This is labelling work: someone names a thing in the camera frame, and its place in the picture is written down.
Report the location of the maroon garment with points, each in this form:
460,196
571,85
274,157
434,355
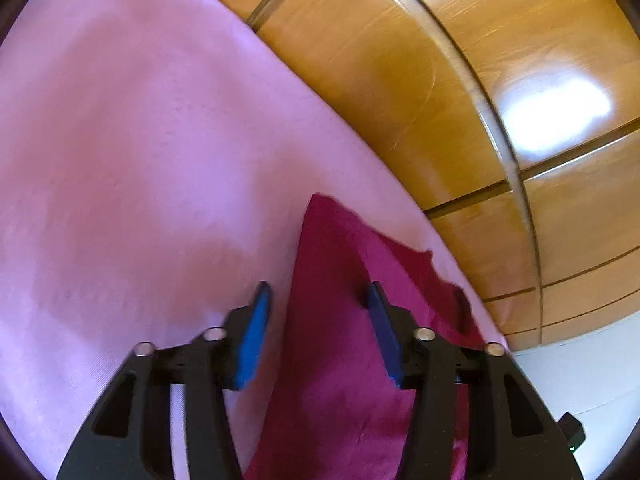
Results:
335,310

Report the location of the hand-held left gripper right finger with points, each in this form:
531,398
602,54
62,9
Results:
386,340

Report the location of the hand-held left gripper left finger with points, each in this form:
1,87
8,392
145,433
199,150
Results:
252,340

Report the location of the wooden wardrobe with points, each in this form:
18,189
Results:
450,110

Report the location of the pink blanket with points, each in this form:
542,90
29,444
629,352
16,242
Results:
125,160

